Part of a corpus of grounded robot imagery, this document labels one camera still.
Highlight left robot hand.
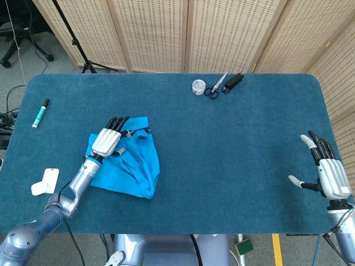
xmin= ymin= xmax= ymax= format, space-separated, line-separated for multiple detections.
xmin=90 ymin=116 xmax=131 ymax=159

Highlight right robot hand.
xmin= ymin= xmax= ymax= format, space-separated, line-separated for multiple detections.
xmin=288 ymin=130 xmax=352 ymax=202

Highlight blue printed T-shirt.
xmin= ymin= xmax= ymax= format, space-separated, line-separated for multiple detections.
xmin=84 ymin=116 xmax=161 ymax=200

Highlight white rectangular card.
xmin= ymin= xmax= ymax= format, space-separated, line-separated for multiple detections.
xmin=43 ymin=168 xmax=60 ymax=194

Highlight green white marker pen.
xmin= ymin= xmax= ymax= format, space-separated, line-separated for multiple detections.
xmin=32 ymin=98 xmax=50 ymax=129

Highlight blue table mat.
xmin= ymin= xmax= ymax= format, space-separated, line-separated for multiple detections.
xmin=0 ymin=73 xmax=352 ymax=235

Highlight grey floor box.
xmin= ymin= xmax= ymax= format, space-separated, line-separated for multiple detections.
xmin=0 ymin=134 xmax=12 ymax=151

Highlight black tripod stand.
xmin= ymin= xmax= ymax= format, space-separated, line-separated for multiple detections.
xmin=51 ymin=0 xmax=119 ymax=74

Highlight clear plastic jar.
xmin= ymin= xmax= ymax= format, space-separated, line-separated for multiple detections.
xmin=192 ymin=79 xmax=206 ymax=96

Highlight green yellow sponge block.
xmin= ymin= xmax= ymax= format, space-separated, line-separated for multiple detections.
xmin=234 ymin=239 xmax=255 ymax=256

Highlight silver metal table leg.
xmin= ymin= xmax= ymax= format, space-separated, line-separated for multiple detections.
xmin=237 ymin=234 xmax=246 ymax=266

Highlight blue grey robot torso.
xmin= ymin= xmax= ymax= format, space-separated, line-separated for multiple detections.
xmin=112 ymin=234 xmax=231 ymax=266

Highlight black office chair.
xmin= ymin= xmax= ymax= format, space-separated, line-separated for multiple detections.
xmin=0 ymin=0 xmax=55 ymax=69

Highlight black stapler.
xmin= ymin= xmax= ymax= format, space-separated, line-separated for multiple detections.
xmin=221 ymin=72 xmax=245 ymax=94

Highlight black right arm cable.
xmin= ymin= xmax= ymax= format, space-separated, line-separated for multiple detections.
xmin=321 ymin=203 xmax=355 ymax=266

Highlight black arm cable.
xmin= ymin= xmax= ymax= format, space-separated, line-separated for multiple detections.
xmin=57 ymin=180 xmax=87 ymax=266
xmin=321 ymin=203 xmax=355 ymax=266

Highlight thin blue cable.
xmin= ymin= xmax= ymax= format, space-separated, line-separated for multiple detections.
xmin=99 ymin=234 xmax=111 ymax=252

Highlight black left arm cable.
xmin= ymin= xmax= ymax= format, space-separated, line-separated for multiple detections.
xmin=57 ymin=180 xmax=87 ymax=266

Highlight black floor cable bundle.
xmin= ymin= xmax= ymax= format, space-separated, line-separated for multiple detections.
xmin=0 ymin=85 xmax=27 ymax=134

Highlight grey metal bracket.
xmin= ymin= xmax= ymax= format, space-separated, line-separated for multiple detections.
xmin=104 ymin=250 xmax=126 ymax=266

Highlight black handled scissors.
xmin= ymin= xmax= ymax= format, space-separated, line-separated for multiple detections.
xmin=204 ymin=71 xmax=229 ymax=100

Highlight white hanging cord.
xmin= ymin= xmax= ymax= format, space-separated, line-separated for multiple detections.
xmin=6 ymin=0 xmax=27 ymax=86

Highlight black torso cable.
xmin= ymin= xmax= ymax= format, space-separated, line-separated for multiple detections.
xmin=190 ymin=234 xmax=202 ymax=266

